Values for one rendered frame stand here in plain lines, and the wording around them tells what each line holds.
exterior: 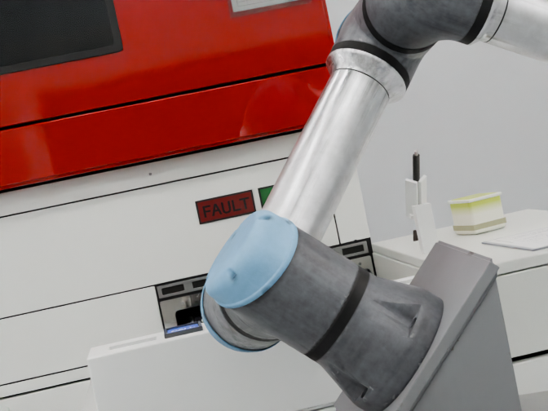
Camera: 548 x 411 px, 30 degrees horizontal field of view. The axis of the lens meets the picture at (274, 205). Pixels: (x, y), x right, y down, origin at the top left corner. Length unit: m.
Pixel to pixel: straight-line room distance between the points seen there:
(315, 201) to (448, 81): 2.48
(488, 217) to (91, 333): 0.81
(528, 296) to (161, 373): 0.55
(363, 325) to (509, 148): 2.72
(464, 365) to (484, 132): 2.70
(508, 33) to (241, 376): 0.60
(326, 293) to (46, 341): 1.10
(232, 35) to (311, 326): 1.05
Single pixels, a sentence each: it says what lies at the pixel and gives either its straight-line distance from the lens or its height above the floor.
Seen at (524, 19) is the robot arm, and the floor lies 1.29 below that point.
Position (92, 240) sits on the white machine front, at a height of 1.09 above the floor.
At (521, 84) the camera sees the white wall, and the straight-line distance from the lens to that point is 3.81.
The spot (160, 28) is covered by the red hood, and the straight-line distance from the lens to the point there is 2.04.
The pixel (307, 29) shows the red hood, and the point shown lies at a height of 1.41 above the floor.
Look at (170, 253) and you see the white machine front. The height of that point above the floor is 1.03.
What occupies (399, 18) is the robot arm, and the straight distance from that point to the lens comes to 1.31.
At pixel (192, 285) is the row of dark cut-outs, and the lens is 2.08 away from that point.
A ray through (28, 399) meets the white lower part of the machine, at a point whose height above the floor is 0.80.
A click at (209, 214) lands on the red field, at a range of 2.07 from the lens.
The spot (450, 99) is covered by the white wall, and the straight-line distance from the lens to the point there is 3.72.
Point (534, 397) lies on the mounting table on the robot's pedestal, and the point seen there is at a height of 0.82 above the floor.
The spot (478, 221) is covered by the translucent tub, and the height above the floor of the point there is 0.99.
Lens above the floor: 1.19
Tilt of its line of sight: 3 degrees down
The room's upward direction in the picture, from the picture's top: 12 degrees counter-clockwise
